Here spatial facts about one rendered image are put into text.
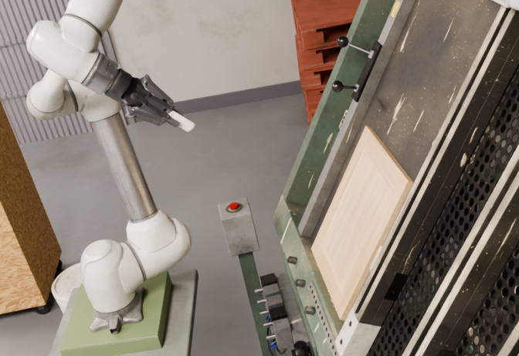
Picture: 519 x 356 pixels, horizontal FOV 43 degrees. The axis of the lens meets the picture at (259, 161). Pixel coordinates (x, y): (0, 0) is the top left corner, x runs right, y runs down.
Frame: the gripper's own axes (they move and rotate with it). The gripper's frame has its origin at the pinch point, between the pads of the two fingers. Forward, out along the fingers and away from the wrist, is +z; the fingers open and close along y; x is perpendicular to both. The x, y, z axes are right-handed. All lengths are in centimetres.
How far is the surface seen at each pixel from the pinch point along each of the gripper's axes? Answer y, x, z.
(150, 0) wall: 261, 285, 30
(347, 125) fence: 38, 10, 58
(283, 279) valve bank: -2, 55, 76
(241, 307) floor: 16, 155, 117
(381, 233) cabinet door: -4, -10, 64
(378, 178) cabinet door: 14, -6, 61
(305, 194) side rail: 33, 53, 75
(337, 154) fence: 31, 18, 61
